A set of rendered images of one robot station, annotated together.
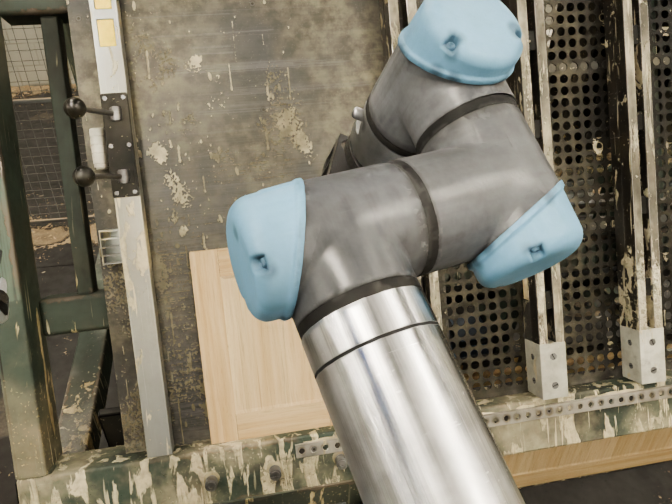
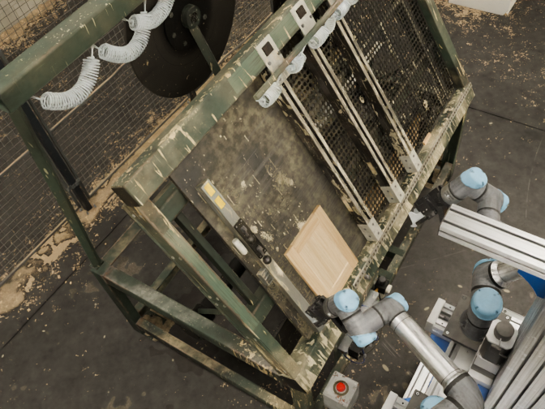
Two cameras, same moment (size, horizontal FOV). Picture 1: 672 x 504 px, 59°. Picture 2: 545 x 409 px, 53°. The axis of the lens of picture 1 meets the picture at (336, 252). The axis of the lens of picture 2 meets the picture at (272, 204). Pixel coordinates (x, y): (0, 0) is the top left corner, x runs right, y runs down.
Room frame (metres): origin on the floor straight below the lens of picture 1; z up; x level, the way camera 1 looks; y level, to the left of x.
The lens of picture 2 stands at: (0.00, 1.14, 3.31)
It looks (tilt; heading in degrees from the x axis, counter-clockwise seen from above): 52 degrees down; 321
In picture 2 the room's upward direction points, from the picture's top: 10 degrees counter-clockwise
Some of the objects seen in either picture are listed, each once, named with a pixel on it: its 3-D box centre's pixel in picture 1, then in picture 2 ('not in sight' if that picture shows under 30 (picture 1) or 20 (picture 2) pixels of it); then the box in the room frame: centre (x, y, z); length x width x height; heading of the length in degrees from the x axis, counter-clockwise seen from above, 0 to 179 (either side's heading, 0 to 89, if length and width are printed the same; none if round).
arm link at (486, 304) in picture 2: not in sight; (485, 306); (0.21, -0.04, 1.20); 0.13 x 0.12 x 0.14; 115
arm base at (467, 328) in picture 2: not in sight; (479, 320); (0.21, -0.03, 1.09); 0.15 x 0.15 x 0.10
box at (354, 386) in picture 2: not in sight; (341, 394); (0.51, 0.53, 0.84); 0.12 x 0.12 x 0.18; 11
